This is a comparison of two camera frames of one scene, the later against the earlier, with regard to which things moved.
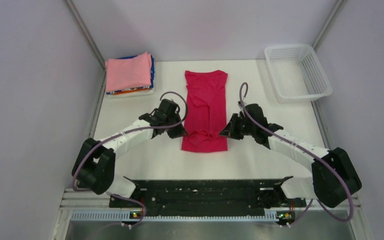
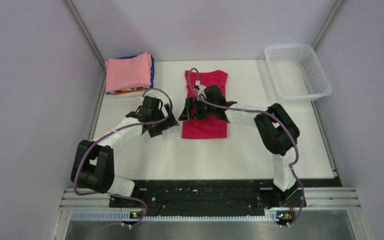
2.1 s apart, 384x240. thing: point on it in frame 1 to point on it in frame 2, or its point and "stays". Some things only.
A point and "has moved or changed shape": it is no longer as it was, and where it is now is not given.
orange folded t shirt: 128,91 stays
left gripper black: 180,131 to 156,131
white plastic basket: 296,73 stays
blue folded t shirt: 152,77 stays
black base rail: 209,198 stays
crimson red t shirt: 205,112 has moved or changed shape
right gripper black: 230,130 to 186,114
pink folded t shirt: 124,73 stays
